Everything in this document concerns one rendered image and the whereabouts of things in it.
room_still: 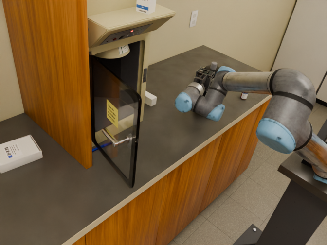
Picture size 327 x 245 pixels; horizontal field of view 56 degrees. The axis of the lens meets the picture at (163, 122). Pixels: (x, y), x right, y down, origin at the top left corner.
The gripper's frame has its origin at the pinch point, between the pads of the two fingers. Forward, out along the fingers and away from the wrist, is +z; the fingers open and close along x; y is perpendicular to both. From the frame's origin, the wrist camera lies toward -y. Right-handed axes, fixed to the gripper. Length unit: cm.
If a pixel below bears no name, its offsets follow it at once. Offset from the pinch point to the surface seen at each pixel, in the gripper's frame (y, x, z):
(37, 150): -17, 43, -72
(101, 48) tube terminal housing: 23, 28, -50
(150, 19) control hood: 35, 14, -41
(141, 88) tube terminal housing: -1.9, 22.5, -28.4
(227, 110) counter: -22.0, -10.8, 10.0
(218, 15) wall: -4, 32, 103
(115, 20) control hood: 36, 21, -52
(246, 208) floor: -116, -42, 35
